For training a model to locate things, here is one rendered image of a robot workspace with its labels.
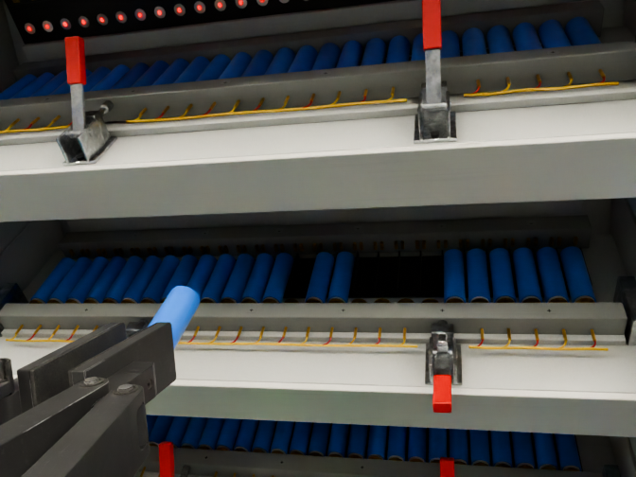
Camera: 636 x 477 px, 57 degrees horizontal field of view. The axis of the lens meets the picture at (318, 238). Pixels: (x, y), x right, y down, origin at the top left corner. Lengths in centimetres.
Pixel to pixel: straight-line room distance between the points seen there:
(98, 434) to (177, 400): 35
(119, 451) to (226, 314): 33
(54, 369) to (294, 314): 27
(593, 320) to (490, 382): 9
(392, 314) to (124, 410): 32
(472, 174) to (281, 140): 14
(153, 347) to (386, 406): 24
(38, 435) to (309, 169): 26
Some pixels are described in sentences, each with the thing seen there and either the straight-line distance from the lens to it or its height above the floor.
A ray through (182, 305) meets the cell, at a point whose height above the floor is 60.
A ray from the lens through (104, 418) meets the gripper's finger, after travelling 20.
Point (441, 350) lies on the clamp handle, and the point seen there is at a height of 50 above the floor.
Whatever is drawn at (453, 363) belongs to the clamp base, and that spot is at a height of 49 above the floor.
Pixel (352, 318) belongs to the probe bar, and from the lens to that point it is 49.
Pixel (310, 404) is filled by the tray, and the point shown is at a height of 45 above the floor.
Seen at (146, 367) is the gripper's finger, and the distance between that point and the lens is 26.
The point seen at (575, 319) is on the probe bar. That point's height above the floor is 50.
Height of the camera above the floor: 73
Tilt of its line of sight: 19 degrees down
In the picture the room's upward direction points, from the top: 6 degrees counter-clockwise
